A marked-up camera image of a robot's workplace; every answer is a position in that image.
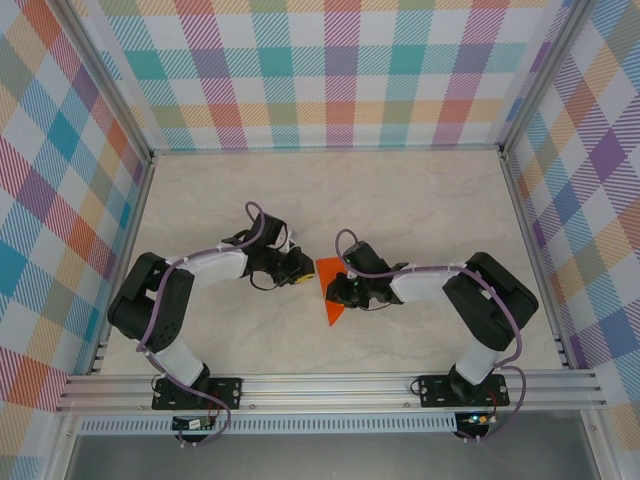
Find orange paper sheet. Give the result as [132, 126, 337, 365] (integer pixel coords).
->
[315, 256, 351, 327]

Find grey metal panel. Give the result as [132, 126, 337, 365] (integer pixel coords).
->
[64, 432, 601, 480]

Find thin black wrist wire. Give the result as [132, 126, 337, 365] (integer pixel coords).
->
[248, 272, 281, 292]
[359, 294, 394, 312]

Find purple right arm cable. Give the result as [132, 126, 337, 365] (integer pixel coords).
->
[333, 228, 527, 444]

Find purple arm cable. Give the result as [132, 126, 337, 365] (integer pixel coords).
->
[333, 228, 527, 444]
[135, 201, 266, 449]

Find aluminium mounting rail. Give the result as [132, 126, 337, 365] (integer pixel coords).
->
[54, 368, 609, 414]

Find aluminium frame rail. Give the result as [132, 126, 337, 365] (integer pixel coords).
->
[498, 152, 576, 371]
[149, 143, 504, 157]
[87, 155, 157, 376]

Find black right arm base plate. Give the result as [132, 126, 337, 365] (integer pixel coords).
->
[417, 374, 511, 409]

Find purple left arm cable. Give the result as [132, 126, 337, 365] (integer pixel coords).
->
[135, 201, 266, 449]

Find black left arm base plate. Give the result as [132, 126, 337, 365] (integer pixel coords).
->
[151, 377, 244, 411]

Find slotted grey cable duct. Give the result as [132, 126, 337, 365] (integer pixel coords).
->
[78, 412, 459, 435]

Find aluminium frame post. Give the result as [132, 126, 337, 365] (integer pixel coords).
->
[497, 0, 594, 159]
[52, 0, 156, 166]

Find aluminium frame leg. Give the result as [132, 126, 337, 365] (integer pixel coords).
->
[579, 407, 616, 480]
[47, 412, 84, 480]

